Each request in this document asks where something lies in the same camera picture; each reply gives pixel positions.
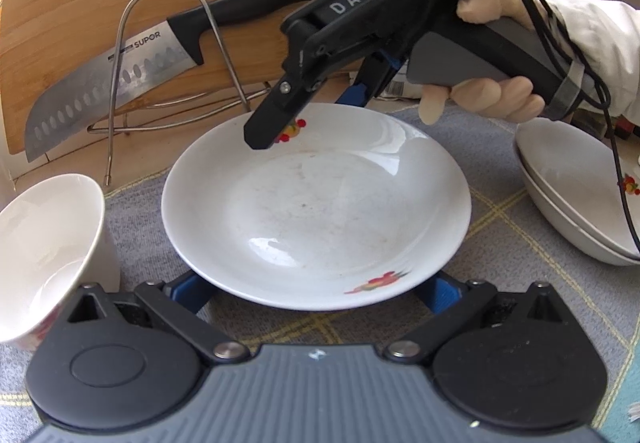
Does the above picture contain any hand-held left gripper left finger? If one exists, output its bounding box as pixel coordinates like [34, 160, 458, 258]
[65, 272, 251, 366]

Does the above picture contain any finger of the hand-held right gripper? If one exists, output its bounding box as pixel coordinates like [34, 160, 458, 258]
[334, 48, 403, 108]
[244, 70, 328, 150]

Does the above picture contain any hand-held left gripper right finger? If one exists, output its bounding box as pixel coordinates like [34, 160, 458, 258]
[384, 273, 571, 365]

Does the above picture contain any large round fruit-print plate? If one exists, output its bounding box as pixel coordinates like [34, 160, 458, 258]
[161, 103, 472, 311]

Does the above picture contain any white oval fruit-print plate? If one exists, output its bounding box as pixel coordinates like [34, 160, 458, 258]
[515, 118, 640, 259]
[520, 158, 640, 267]

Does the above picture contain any person's right forearm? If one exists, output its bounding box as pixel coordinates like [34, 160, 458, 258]
[542, 0, 640, 116]

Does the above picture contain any person's right hand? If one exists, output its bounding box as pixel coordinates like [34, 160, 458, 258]
[419, 0, 555, 124]

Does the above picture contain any blue grey checked towel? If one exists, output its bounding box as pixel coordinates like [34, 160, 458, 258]
[0, 106, 640, 443]

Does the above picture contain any white floral bowl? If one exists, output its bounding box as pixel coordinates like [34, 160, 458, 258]
[0, 173, 121, 351]

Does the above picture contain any black handled kitchen knife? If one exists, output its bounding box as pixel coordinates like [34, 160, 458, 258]
[24, 0, 324, 163]

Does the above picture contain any black cable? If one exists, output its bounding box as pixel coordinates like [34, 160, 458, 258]
[492, 0, 640, 256]

